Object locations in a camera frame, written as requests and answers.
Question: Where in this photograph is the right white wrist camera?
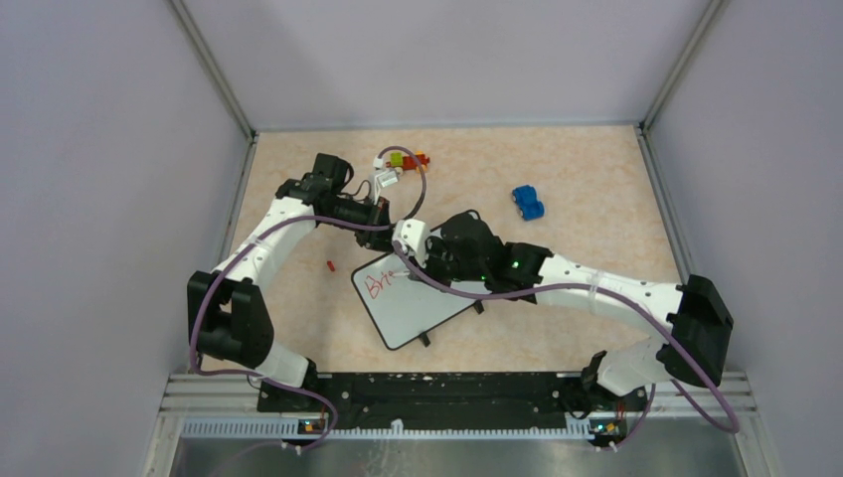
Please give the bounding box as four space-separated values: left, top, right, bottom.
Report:
392 219 430 267

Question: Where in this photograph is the blue toy car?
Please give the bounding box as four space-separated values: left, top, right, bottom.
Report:
511 185 545 221

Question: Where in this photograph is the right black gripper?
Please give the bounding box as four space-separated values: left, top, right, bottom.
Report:
407 236 487 293

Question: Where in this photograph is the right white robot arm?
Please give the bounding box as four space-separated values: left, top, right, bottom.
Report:
411 211 734 409

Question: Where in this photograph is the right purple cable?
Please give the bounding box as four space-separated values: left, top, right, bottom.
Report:
391 239 742 449

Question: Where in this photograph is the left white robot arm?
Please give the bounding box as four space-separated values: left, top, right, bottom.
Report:
187 153 394 411

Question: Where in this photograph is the grey slotted cable duct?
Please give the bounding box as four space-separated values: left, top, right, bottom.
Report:
180 417 593 441

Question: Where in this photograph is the red green toy train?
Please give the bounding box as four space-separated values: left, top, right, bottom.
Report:
388 152 429 172

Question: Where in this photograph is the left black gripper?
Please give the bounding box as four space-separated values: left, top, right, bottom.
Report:
323 194 399 254

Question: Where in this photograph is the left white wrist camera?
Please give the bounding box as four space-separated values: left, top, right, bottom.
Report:
369 154 400 203

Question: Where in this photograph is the purple cable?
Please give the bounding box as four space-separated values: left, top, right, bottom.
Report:
391 239 742 449
188 144 429 454

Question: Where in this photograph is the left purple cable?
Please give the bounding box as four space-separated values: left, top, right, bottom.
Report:
188 144 429 454

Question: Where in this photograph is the small whiteboard with stand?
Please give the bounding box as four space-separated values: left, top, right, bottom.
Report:
351 253 479 351

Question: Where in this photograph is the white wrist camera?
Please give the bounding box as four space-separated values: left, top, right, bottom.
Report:
392 219 430 267
369 154 400 203

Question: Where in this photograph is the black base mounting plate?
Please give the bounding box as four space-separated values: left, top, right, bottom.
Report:
256 372 650 414

